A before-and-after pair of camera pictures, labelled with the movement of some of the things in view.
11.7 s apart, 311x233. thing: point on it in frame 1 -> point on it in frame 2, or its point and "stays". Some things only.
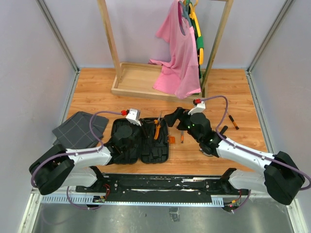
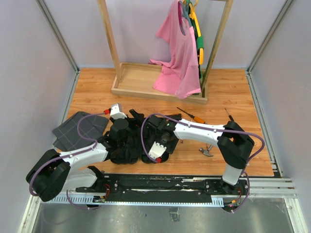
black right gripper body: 188,128 -> 162,143
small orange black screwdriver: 232,119 stays
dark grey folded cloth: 74,132 stays
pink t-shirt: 180,72 stays
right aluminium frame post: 273,27 stays
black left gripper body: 138,131 -> 133,125
